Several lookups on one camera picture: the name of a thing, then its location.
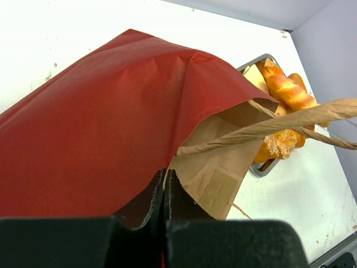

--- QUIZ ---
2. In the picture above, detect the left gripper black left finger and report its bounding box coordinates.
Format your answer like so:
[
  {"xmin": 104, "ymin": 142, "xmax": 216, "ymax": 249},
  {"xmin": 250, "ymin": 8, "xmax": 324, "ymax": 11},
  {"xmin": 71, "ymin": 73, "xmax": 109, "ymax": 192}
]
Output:
[{"xmin": 114, "ymin": 169, "xmax": 166, "ymax": 231}]

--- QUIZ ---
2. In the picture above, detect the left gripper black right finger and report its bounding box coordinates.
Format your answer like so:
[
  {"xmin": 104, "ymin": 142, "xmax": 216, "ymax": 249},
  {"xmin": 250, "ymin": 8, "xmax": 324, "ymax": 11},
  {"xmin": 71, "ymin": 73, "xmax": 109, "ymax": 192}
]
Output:
[{"xmin": 163, "ymin": 169, "xmax": 215, "ymax": 221}]

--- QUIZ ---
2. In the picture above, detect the red brown paper bag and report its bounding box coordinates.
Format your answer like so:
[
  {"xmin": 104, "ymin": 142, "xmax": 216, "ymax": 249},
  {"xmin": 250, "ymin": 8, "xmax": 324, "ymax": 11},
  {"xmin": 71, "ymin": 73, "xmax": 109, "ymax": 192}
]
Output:
[{"xmin": 1, "ymin": 30, "xmax": 356, "ymax": 219}]

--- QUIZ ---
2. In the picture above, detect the round sugared fake bun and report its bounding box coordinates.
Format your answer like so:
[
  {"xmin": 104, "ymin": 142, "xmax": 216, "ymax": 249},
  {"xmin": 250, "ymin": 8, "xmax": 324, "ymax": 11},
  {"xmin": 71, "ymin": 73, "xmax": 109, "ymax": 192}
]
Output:
[{"xmin": 253, "ymin": 130, "xmax": 306, "ymax": 164}]

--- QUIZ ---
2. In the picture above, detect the fake triangle sandwich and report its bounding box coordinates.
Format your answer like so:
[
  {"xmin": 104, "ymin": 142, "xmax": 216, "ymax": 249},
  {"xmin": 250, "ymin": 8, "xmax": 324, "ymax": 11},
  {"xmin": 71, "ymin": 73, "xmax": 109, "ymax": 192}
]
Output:
[{"xmin": 242, "ymin": 64, "xmax": 269, "ymax": 94}]

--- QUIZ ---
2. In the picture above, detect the long twisted fake bread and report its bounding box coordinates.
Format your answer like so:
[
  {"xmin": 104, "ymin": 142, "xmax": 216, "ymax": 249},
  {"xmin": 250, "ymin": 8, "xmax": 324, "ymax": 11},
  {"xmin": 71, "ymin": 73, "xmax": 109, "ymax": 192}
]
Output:
[{"xmin": 264, "ymin": 74, "xmax": 320, "ymax": 116}]

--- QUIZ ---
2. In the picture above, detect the braided fake bread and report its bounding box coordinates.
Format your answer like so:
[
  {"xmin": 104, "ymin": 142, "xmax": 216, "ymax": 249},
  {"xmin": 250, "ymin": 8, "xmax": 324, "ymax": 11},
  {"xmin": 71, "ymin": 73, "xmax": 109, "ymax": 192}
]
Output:
[{"xmin": 255, "ymin": 61, "xmax": 284, "ymax": 81}]

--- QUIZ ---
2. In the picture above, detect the fake brown toast slice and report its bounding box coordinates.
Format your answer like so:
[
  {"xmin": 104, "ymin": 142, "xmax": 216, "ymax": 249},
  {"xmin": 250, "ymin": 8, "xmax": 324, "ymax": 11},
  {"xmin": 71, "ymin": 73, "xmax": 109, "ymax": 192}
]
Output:
[{"xmin": 263, "ymin": 58, "xmax": 279, "ymax": 68}]

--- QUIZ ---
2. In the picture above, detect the orange fake bread loaf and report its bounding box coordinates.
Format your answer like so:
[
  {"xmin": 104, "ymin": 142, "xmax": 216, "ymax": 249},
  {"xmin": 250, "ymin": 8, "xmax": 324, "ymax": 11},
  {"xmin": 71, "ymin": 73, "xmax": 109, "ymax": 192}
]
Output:
[{"xmin": 288, "ymin": 73, "xmax": 307, "ymax": 92}]

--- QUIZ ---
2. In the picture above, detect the silver metal tray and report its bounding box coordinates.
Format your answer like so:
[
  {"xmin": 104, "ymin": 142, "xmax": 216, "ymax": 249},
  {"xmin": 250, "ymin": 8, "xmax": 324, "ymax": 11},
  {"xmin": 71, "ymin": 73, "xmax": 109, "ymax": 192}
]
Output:
[{"xmin": 237, "ymin": 54, "xmax": 282, "ymax": 177}]

